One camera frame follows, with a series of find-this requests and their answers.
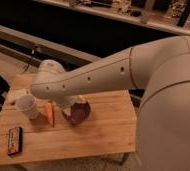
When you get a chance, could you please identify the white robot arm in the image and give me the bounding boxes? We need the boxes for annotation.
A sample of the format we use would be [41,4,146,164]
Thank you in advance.
[30,36,190,171]

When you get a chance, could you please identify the purple bowl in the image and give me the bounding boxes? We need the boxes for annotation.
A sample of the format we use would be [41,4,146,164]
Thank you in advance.
[62,102,91,125]

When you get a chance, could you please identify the wooden table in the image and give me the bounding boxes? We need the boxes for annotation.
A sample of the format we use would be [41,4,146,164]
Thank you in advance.
[0,72,138,167]

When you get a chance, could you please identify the black orange small box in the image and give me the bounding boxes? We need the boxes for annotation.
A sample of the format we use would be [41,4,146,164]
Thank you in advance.
[7,127,23,156]

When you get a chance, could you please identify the orange carrot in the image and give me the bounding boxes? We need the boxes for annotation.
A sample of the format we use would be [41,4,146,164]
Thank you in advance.
[46,102,54,127]

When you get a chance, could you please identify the black cable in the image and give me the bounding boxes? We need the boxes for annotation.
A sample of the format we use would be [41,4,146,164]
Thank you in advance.
[20,47,40,75]

